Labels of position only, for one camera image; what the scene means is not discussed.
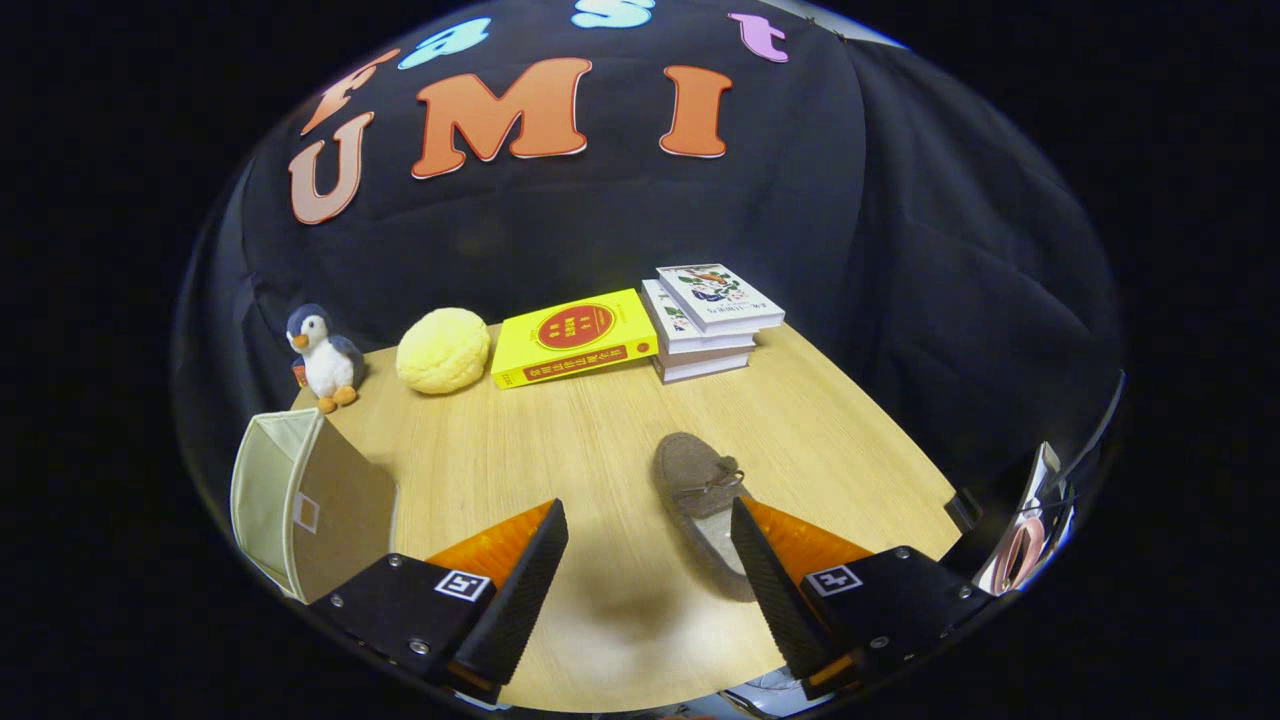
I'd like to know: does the brown fabric storage box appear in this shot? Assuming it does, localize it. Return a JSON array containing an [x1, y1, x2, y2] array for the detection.
[[230, 408, 399, 605]]

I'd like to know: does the brown fuzzy shoe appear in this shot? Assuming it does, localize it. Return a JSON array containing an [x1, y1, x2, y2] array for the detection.
[[654, 432, 761, 603]]

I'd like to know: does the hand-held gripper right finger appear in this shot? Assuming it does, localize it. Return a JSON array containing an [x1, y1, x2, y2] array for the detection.
[[730, 497, 996, 701]]

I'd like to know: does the thick yellow book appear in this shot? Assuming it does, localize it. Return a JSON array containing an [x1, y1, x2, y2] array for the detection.
[[490, 289, 660, 391]]

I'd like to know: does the plush penguin toy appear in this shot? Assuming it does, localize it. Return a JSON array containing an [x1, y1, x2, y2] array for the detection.
[[286, 304, 365, 415]]

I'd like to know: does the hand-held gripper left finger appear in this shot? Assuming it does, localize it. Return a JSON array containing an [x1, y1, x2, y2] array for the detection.
[[308, 498, 569, 705]]

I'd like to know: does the yellow plush bun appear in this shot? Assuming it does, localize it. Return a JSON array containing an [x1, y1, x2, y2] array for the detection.
[[396, 308, 492, 395]]

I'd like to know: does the black backdrop cloth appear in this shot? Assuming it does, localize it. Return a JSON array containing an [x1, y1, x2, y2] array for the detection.
[[175, 0, 1126, 561]]

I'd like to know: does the white book with illustrated cover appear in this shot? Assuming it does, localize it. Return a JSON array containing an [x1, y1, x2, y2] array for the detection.
[[656, 263, 786, 336]]

